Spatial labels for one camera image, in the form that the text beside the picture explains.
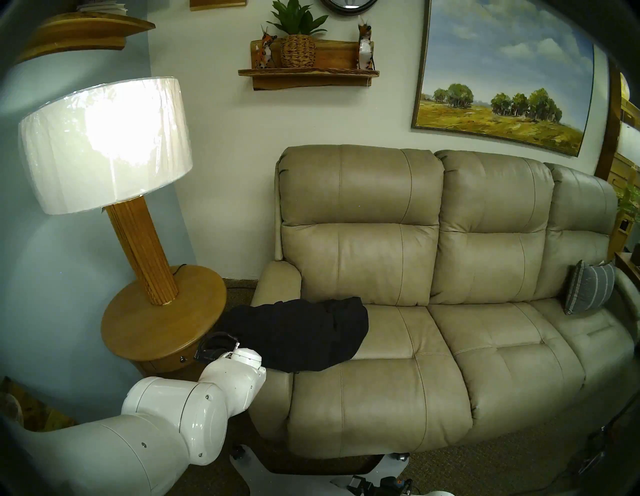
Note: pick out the framed landscape oil painting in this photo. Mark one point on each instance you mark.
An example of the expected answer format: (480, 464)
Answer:
(500, 75)

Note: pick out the beige leather three-seat sofa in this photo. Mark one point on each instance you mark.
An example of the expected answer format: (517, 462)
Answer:
(360, 260)

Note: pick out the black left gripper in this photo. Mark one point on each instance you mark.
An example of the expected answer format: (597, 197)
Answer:
(215, 347)

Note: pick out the round dark wall clock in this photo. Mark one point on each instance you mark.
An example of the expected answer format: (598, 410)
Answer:
(350, 6)

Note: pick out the black tripod stand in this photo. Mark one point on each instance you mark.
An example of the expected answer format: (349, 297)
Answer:
(597, 450)

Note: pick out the round wooden side table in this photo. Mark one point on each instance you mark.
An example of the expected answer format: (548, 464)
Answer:
(150, 325)

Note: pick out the leafy green houseplant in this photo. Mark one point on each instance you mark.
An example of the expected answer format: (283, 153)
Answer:
(631, 202)

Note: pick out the green plant in wicker pot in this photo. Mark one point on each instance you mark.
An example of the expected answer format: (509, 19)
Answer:
(297, 52)

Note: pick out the live-edge wooden wall shelf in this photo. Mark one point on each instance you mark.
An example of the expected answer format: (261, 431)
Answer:
(310, 75)

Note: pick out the grey striped throw pillow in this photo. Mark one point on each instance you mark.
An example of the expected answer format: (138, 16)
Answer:
(590, 287)

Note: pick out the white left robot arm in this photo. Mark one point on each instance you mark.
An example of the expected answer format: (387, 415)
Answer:
(175, 420)

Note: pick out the stack of books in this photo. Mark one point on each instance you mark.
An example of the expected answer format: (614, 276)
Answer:
(102, 8)

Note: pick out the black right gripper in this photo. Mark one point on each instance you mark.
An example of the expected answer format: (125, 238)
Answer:
(380, 489)

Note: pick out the leaning yellow-brown picture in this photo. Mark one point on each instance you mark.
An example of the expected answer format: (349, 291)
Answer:
(35, 415)

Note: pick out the wooden shelving unit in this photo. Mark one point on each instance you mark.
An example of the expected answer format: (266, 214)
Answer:
(612, 125)

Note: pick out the small wooden wall shelf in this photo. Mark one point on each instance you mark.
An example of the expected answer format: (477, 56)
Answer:
(217, 4)

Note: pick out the white shade wooden table lamp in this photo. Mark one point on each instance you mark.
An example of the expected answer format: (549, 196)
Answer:
(100, 145)

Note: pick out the dark wooden end table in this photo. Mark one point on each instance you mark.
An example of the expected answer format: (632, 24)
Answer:
(630, 267)

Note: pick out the orange fox figurine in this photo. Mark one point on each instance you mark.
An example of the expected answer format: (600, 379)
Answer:
(265, 50)

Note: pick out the black hooded jacket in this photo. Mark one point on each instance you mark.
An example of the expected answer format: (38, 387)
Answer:
(300, 335)

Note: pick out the right fox figurine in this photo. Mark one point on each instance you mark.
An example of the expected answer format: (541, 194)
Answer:
(365, 50)

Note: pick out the curved wooden corner shelf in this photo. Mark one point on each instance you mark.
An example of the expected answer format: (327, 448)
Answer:
(80, 32)

